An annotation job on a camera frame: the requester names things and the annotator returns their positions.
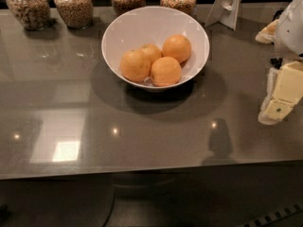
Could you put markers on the glass jar far left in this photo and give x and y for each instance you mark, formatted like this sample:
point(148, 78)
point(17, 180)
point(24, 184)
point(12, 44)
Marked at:
point(31, 14)

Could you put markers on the black white striped strip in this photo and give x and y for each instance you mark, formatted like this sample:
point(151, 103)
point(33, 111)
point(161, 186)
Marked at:
point(277, 215)

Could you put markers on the orange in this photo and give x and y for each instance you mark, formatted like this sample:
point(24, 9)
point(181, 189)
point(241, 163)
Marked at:
point(177, 46)
point(152, 51)
point(165, 71)
point(135, 65)

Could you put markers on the white ceramic bowl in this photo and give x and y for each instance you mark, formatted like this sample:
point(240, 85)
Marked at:
point(154, 25)

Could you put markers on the white folded sign stand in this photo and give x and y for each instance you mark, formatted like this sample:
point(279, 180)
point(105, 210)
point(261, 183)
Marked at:
point(224, 12)

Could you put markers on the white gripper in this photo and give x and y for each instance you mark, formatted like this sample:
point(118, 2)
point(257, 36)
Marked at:
point(291, 32)

